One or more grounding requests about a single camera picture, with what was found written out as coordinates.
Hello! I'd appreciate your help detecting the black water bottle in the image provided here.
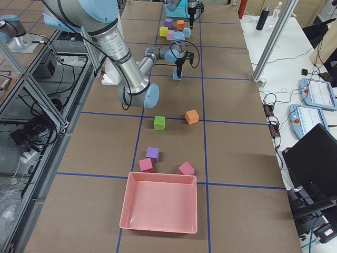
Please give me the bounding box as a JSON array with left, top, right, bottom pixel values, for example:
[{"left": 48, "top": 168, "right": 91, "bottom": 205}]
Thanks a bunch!
[{"left": 256, "top": 5, "right": 270, "bottom": 31}]

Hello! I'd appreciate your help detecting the orange black power adapter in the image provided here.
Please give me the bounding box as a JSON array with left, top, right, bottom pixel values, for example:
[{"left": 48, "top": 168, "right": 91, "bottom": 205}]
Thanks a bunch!
[{"left": 263, "top": 104, "right": 274, "bottom": 117}]

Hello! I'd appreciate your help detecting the teach pendant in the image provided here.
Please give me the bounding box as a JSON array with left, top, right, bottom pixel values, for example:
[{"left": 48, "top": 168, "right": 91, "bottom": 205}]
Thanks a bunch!
[
  {"left": 299, "top": 79, "right": 336, "bottom": 111},
  {"left": 289, "top": 104, "right": 329, "bottom": 139}
]

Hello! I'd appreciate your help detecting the yellow foam block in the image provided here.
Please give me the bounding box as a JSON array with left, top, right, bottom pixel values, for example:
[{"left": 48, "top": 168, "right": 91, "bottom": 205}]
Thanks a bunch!
[{"left": 159, "top": 26, "right": 169, "bottom": 37}]

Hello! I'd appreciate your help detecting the light blue plastic bin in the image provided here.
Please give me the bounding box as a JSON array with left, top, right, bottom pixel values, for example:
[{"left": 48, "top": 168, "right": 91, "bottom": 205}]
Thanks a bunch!
[{"left": 165, "top": 5, "right": 189, "bottom": 18}]

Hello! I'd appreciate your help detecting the pale pink foam block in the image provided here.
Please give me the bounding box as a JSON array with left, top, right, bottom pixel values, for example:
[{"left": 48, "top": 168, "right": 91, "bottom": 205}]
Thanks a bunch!
[{"left": 166, "top": 30, "right": 175, "bottom": 41}]

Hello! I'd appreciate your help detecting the aluminium frame post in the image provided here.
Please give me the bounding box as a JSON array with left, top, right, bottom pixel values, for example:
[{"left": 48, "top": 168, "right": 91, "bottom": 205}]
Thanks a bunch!
[{"left": 251, "top": 0, "right": 298, "bottom": 83}]

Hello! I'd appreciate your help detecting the light blue foam block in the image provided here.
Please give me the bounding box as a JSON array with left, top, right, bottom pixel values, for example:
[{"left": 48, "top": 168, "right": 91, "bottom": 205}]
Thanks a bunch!
[
  {"left": 173, "top": 68, "right": 181, "bottom": 81},
  {"left": 183, "top": 27, "right": 191, "bottom": 38}
]

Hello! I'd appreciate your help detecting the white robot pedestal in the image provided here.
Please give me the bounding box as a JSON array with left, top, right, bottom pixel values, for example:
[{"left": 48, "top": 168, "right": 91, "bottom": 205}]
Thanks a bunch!
[{"left": 101, "top": 58, "right": 122, "bottom": 86}]

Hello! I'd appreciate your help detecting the green foam block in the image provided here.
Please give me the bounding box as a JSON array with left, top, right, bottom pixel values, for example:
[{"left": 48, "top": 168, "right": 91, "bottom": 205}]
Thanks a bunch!
[{"left": 153, "top": 116, "right": 166, "bottom": 131}]

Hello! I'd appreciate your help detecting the magenta foam block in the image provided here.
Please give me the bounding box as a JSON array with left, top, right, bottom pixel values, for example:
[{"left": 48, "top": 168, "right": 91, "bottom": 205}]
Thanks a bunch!
[
  {"left": 178, "top": 161, "right": 195, "bottom": 175},
  {"left": 138, "top": 158, "right": 154, "bottom": 173}
]

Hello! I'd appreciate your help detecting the purple foam block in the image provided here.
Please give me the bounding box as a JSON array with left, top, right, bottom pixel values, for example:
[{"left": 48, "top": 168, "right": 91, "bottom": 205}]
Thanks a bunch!
[
  {"left": 164, "top": 17, "right": 173, "bottom": 28},
  {"left": 146, "top": 147, "right": 160, "bottom": 162}
]

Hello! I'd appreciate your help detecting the pink plastic tray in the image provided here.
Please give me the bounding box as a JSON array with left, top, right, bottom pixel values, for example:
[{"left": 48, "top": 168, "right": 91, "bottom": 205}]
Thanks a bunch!
[{"left": 120, "top": 172, "right": 197, "bottom": 234}]

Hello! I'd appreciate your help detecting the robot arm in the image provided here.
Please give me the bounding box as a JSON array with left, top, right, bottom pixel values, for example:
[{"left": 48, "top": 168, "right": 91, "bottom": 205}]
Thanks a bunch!
[
  {"left": 43, "top": 1, "right": 194, "bottom": 110},
  {"left": 162, "top": 0, "right": 204, "bottom": 30}
]

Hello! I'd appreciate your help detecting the orange foam block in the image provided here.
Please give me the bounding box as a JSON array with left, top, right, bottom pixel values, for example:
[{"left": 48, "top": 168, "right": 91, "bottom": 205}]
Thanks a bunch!
[
  {"left": 185, "top": 109, "right": 200, "bottom": 125},
  {"left": 176, "top": 20, "right": 185, "bottom": 31}
]

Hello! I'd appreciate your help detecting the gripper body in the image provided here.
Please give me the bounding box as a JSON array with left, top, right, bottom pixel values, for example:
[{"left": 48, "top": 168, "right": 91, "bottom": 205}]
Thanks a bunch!
[
  {"left": 175, "top": 51, "right": 194, "bottom": 66},
  {"left": 187, "top": 0, "right": 203, "bottom": 18}
]

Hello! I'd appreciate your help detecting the clear plastic bottle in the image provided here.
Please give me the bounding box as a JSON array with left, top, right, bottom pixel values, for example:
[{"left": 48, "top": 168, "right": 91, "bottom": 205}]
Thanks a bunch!
[{"left": 271, "top": 2, "right": 282, "bottom": 20}]

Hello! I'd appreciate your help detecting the black laptop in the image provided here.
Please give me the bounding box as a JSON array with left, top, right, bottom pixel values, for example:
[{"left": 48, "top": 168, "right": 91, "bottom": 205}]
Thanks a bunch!
[{"left": 282, "top": 123, "right": 336, "bottom": 197}]

